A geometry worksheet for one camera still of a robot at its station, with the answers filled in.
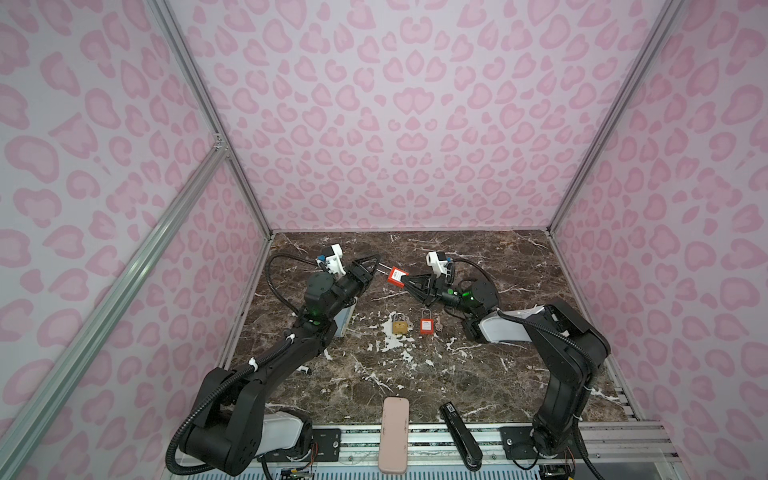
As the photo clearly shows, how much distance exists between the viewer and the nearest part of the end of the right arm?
0.72 metres

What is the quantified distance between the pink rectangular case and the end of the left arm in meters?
0.32

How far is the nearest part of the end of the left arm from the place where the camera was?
71 centimetres

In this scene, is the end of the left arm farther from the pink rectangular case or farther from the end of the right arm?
the pink rectangular case

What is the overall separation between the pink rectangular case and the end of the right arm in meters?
0.29

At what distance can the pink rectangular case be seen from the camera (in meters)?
0.71
